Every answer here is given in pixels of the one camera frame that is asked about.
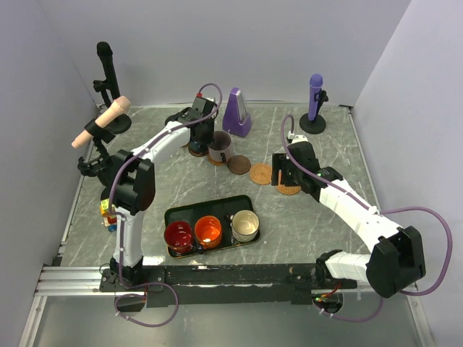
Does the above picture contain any dark walnut coaster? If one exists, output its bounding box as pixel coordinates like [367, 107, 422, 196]
[227, 155, 251, 175]
[189, 150, 208, 158]

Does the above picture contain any black microphone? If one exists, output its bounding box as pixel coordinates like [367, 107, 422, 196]
[93, 41, 121, 107]

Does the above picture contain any beige microphone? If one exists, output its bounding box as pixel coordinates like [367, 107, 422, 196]
[72, 96, 131, 148]

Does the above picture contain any purple metronome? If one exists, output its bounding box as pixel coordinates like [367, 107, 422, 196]
[222, 87, 252, 138]

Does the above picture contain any orange cup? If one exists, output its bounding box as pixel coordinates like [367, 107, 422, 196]
[195, 215, 222, 249]

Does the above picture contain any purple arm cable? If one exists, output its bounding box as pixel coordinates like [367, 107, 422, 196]
[281, 114, 454, 322]
[108, 82, 224, 328]

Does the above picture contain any woven rattan coaster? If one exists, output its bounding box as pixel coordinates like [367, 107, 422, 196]
[249, 163, 272, 185]
[276, 184, 301, 195]

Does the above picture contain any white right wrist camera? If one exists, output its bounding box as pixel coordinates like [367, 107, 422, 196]
[286, 132, 308, 144]

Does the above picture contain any purple microphone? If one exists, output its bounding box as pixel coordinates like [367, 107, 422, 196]
[307, 74, 323, 121]

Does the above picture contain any red cup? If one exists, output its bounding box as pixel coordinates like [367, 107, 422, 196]
[163, 221, 194, 254]

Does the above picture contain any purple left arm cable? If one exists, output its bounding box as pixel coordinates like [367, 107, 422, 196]
[108, 82, 224, 328]

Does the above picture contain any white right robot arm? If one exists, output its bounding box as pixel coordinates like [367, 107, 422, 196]
[271, 141, 426, 298]

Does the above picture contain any aluminium frame rail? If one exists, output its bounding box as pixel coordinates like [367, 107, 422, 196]
[34, 262, 419, 297]

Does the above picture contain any dark blue cup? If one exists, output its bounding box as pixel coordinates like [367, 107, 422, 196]
[188, 141, 208, 155]

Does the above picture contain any black arm base beam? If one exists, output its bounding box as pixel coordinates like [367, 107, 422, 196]
[100, 263, 357, 308]

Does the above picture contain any black purple-microphone stand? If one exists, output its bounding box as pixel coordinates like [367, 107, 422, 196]
[299, 89, 328, 134]

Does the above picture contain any empty black microphone stand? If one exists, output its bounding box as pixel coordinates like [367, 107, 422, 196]
[101, 187, 114, 200]

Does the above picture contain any lilac cup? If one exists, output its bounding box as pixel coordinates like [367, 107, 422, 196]
[208, 131, 234, 164]

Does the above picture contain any cream cup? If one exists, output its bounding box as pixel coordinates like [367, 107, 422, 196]
[230, 210, 260, 243]

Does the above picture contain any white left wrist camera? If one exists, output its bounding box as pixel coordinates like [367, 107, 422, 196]
[196, 93, 216, 103]

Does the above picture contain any woven rattan coaster front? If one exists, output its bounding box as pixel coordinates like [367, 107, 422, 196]
[276, 184, 301, 195]

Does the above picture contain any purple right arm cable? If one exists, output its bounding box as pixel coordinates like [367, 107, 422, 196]
[281, 114, 454, 322]

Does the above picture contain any colourful toy block figure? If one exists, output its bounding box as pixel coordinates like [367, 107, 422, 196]
[100, 198, 117, 232]

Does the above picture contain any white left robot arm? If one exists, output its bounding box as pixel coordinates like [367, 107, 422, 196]
[109, 93, 221, 291]

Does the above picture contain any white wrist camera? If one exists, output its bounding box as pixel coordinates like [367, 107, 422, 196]
[196, 93, 216, 103]
[286, 132, 308, 144]

